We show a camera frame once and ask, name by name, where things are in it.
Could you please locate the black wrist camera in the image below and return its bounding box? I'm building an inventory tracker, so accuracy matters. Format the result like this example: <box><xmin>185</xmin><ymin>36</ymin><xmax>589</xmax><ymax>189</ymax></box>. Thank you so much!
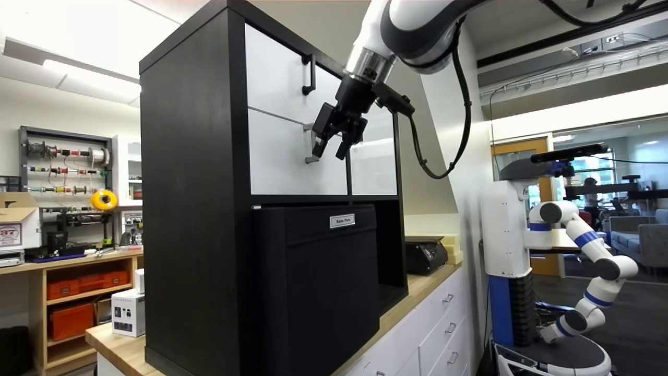
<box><xmin>374</xmin><ymin>84</ymin><xmax>417</xmax><ymax>120</ymax></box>

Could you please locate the white base cabinet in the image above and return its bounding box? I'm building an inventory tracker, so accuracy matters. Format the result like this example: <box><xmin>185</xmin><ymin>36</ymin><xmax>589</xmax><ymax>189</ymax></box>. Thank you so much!
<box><xmin>345</xmin><ymin>267</ymin><xmax>476</xmax><ymax>376</ymax></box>

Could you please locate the black looping cable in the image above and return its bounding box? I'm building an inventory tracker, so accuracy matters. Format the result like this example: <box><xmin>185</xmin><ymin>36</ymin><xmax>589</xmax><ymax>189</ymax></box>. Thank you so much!
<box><xmin>406</xmin><ymin>20</ymin><xmax>476</xmax><ymax>182</ymax></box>

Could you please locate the white electronics box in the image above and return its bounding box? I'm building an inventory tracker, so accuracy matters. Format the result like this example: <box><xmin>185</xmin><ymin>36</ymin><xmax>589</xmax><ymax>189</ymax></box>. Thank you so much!
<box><xmin>108</xmin><ymin>286</ymin><xmax>148</xmax><ymax>342</ymax></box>

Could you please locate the black countertop device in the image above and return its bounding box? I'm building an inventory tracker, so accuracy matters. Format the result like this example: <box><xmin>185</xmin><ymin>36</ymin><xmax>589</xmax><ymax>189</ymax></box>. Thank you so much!
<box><xmin>403</xmin><ymin>234</ymin><xmax>452</xmax><ymax>278</ymax></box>

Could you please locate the black cube shelf unit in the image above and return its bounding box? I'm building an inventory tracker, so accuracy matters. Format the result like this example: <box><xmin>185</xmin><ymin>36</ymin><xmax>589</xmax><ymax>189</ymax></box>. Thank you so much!
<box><xmin>138</xmin><ymin>0</ymin><xmax>411</xmax><ymax>376</ymax></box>

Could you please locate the black benchtop machine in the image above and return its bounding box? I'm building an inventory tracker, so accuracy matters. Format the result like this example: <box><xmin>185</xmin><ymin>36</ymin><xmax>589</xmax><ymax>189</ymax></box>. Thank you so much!
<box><xmin>40</xmin><ymin>205</ymin><xmax>120</xmax><ymax>260</ymax></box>

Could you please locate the wooden workbench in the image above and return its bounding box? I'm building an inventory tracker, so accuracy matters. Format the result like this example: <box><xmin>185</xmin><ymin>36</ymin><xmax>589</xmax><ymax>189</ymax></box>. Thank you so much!
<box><xmin>0</xmin><ymin>248</ymin><xmax>146</xmax><ymax>376</ymax></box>

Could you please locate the long red toolbox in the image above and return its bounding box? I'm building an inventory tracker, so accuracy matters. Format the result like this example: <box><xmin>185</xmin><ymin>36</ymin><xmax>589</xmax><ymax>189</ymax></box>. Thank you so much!
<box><xmin>46</xmin><ymin>267</ymin><xmax>134</xmax><ymax>303</ymax></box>

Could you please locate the yellow spool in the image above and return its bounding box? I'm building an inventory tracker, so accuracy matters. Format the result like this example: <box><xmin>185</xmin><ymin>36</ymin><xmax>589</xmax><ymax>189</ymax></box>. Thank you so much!
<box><xmin>88</xmin><ymin>189</ymin><xmax>122</xmax><ymax>216</ymax></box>

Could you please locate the black overhead cable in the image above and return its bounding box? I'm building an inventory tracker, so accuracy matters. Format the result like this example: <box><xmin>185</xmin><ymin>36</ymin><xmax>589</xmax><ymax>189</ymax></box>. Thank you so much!
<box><xmin>538</xmin><ymin>0</ymin><xmax>654</xmax><ymax>30</ymax></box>

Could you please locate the white printed box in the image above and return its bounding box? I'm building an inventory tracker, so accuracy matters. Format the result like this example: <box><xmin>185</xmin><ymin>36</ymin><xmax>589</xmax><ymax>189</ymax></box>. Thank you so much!
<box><xmin>0</xmin><ymin>207</ymin><xmax>44</xmax><ymax>262</ymax></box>

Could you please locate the wall tool rack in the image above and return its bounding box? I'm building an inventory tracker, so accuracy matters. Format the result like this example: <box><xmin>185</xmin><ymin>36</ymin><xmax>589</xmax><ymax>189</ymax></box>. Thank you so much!
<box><xmin>17</xmin><ymin>124</ymin><xmax>117</xmax><ymax>195</ymax></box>

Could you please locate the white blue mobile robot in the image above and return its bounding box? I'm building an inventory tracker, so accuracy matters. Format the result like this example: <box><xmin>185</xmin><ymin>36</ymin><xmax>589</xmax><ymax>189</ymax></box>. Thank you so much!
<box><xmin>478</xmin><ymin>143</ymin><xmax>616</xmax><ymax>376</ymax></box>

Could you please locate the white shelf drawer black handle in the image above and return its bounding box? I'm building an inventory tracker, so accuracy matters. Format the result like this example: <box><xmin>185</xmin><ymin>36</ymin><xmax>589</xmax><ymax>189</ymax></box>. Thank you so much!
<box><xmin>243</xmin><ymin>22</ymin><xmax>351</xmax><ymax>128</ymax></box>

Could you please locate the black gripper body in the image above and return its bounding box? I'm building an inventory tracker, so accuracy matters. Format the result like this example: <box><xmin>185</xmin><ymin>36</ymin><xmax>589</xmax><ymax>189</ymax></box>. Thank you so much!
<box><xmin>324</xmin><ymin>73</ymin><xmax>393</xmax><ymax>136</ymax></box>

